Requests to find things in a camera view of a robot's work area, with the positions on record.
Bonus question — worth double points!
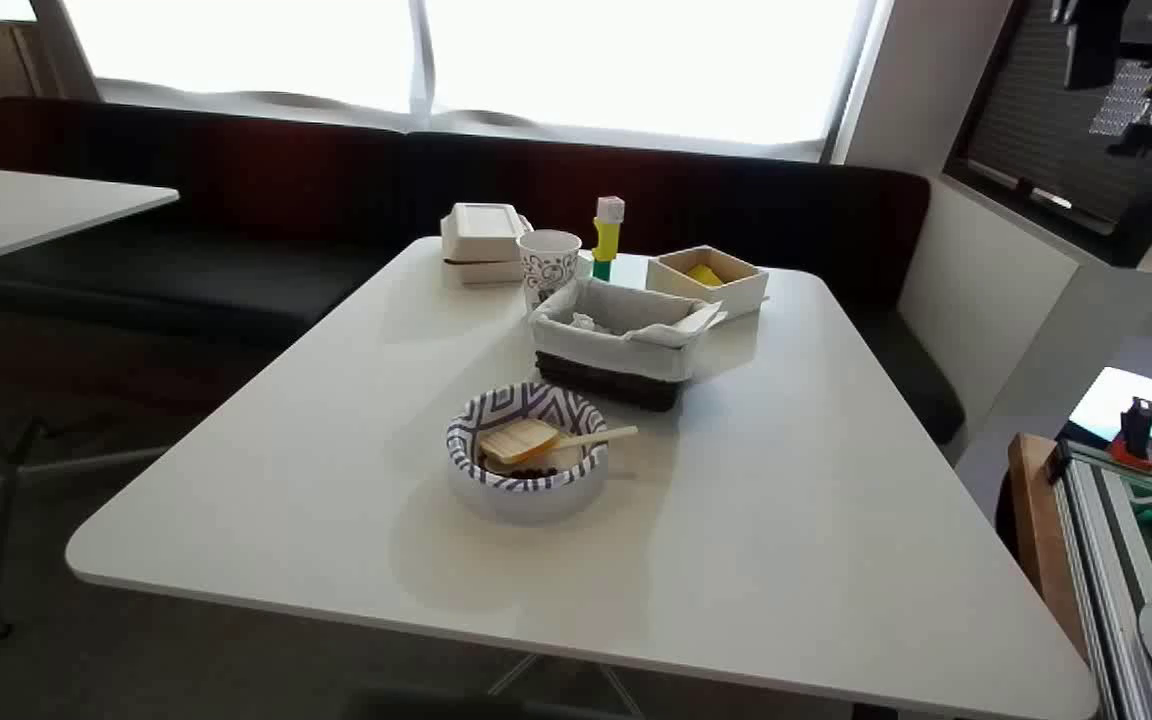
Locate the wooden block in bowl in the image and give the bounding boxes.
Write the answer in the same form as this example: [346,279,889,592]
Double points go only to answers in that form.
[477,418,561,470]

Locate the yellow tower block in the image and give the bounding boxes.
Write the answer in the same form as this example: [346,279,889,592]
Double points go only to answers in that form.
[593,220,621,263]

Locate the white clamshell takeout box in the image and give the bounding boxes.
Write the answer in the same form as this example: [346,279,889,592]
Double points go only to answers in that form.
[440,204,528,283]

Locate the small white open box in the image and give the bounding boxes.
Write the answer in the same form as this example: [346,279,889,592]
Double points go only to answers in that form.
[649,245,768,316]

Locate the white top tower block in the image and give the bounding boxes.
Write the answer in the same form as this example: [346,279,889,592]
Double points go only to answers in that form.
[596,197,629,223]

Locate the dark basket with white liner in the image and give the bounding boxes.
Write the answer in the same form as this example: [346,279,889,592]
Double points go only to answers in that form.
[528,279,723,414]

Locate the wooden stick in bowl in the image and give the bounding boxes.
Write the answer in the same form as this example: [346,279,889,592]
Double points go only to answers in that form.
[551,426,642,448]

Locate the blue patterned paper bowl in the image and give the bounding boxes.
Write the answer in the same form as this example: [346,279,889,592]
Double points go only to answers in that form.
[444,380,610,524]

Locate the white patterned paper cup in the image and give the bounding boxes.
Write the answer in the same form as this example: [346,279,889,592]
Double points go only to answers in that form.
[520,230,582,305]

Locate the metal table leg base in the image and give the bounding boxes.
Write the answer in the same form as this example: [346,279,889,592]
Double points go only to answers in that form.
[483,656,649,720]

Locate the dark bench sofa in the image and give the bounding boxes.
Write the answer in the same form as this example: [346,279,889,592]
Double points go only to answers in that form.
[0,99,966,446]

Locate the white side table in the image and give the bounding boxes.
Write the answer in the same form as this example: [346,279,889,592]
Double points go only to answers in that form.
[0,169,180,257]

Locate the black framed wall monitor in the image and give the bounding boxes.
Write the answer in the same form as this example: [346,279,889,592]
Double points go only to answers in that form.
[950,0,1152,269]

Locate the aluminium frame equipment cart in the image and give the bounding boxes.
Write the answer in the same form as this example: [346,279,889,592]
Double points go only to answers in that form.
[999,398,1152,720]

